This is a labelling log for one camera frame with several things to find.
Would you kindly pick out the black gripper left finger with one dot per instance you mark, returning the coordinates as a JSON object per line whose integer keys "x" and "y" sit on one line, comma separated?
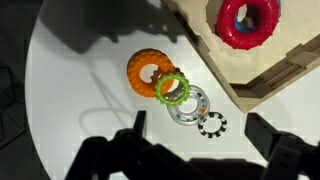
{"x": 140, "y": 123}

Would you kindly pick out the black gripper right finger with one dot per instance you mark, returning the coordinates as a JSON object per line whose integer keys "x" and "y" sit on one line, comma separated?
{"x": 261, "y": 134}

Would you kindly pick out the wooden tray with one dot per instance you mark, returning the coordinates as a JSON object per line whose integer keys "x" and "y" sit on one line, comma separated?
{"x": 254, "y": 48}

